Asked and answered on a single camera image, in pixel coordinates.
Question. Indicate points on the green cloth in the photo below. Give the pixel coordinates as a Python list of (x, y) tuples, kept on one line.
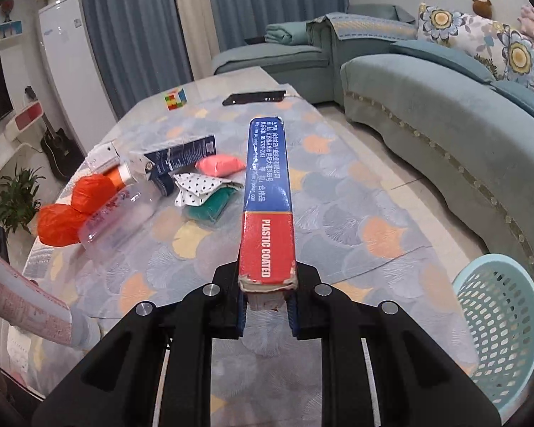
[(209, 209)]

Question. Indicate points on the patterned sofa cover cloth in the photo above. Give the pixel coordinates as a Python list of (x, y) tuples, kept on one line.
[(369, 26)]

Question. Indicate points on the white and red shelf box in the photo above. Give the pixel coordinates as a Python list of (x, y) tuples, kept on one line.
[(26, 118)]

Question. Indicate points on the blue and red card box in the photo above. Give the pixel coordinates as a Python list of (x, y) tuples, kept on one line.
[(267, 213)]

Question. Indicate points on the orange plastic bag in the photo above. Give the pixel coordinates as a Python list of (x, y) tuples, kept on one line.
[(91, 193), (60, 227)]

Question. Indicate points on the floral pillow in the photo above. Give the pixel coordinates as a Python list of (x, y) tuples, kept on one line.
[(445, 24), (516, 55)]

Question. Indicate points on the small white box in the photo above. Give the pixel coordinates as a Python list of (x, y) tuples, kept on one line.
[(101, 155)]

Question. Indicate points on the orange bottle with white cap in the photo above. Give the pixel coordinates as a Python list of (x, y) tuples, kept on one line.
[(115, 175)]

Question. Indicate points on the light blue plastic basket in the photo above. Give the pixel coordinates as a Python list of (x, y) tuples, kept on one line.
[(494, 320)]

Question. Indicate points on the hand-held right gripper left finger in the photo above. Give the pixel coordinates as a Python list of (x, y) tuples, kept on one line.
[(241, 322)]

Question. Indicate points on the blue and white milk carton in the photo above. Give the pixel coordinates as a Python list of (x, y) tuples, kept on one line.
[(182, 153)]

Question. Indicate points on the white television cabinet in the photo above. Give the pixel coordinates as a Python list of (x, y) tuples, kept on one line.
[(4, 160)]

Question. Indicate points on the colourful puzzle cube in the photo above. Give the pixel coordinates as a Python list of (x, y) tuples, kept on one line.
[(175, 99)]

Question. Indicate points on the black smartphone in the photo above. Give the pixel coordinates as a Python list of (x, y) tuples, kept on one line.
[(253, 97)]

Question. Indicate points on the pink plush toy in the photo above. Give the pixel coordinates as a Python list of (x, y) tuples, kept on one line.
[(530, 22)]

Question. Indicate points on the green potted plant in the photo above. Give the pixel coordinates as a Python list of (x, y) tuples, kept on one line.
[(18, 200)]

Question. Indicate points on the black guitar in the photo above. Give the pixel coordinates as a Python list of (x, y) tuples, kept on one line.
[(62, 151)]

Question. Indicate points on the clear plastic bottle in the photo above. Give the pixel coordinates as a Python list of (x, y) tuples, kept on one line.
[(115, 218)]

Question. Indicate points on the folded teal blanket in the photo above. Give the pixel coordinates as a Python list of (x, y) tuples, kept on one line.
[(289, 33)]

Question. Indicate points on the small photo frame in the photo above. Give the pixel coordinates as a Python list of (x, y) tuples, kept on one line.
[(10, 29)]

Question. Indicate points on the white polka dot cloth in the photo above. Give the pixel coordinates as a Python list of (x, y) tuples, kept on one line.
[(191, 187)]

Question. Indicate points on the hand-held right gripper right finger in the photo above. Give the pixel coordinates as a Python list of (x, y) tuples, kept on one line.
[(293, 322)]

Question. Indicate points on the white refrigerator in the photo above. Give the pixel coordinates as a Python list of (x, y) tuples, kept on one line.
[(75, 71)]

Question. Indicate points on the pink soft pouch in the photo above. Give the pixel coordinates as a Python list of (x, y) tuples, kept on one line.
[(220, 165)]

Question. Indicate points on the cream curtain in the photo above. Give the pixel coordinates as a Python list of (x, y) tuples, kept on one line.
[(193, 18)]

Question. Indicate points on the brown monkey plush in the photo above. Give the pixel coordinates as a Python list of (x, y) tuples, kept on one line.
[(482, 5)]

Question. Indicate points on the blue sofa cushion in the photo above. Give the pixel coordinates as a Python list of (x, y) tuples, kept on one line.
[(527, 102), (440, 58)]

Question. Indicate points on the teal corner sofa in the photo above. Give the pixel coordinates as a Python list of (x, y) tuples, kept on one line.
[(427, 111)]

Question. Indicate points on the white red-print packet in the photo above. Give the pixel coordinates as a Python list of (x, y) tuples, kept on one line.
[(26, 302)]

